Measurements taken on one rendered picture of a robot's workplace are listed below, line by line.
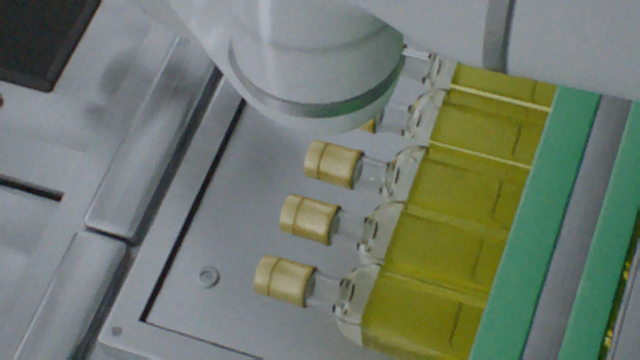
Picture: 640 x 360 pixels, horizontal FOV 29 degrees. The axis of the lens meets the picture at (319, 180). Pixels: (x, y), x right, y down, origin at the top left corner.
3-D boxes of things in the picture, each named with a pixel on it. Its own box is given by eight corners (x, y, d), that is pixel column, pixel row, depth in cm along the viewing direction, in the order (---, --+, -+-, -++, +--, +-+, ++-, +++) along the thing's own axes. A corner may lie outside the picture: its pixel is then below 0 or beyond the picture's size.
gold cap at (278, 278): (300, 316, 100) (250, 301, 101) (315, 296, 103) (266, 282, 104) (306, 278, 99) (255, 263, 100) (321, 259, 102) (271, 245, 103)
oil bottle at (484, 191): (640, 232, 104) (396, 167, 109) (649, 199, 99) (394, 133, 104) (624, 291, 101) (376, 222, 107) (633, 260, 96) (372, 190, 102)
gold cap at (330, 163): (366, 164, 108) (319, 152, 109) (363, 142, 105) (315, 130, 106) (352, 198, 107) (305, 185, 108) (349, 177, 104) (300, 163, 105)
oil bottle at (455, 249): (624, 290, 101) (375, 221, 106) (633, 259, 96) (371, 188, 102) (608, 352, 98) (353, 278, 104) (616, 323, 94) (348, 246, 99)
